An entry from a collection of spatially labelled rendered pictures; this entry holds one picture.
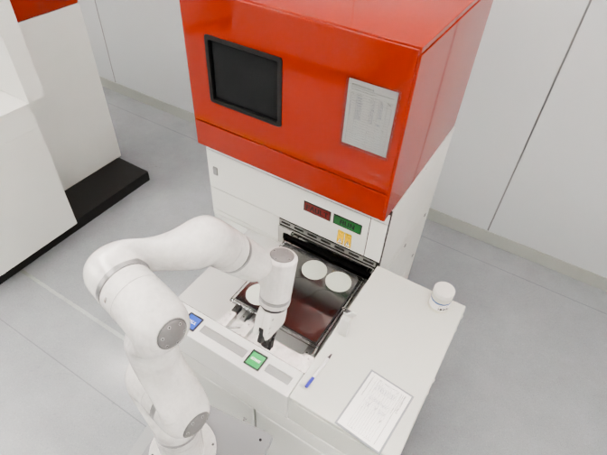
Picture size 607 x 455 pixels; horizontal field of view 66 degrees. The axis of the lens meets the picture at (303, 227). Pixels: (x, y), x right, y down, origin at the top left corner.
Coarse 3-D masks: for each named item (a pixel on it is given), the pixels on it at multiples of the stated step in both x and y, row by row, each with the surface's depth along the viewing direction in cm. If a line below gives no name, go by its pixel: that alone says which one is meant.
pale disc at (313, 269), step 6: (306, 264) 184; (312, 264) 185; (318, 264) 185; (306, 270) 182; (312, 270) 182; (318, 270) 182; (324, 270) 183; (306, 276) 180; (312, 276) 180; (318, 276) 180
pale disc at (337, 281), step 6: (330, 276) 180; (336, 276) 180; (342, 276) 181; (348, 276) 181; (330, 282) 178; (336, 282) 179; (342, 282) 179; (348, 282) 179; (330, 288) 176; (336, 288) 176; (342, 288) 176; (348, 288) 177
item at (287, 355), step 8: (240, 320) 166; (256, 336) 162; (256, 344) 160; (280, 344) 160; (272, 352) 158; (280, 352) 158; (288, 352) 158; (296, 352) 158; (288, 360) 156; (296, 360) 156
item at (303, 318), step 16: (304, 256) 187; (304, 288) 176; (320, 288) 176; (352, 288) 177; (304, 304) 170; (320, 304) 171; (336, 304) 171; (288, 320) 165; (304, 320) 165; (320, 320) 166; (304, 336) 161; (320, 336) 161
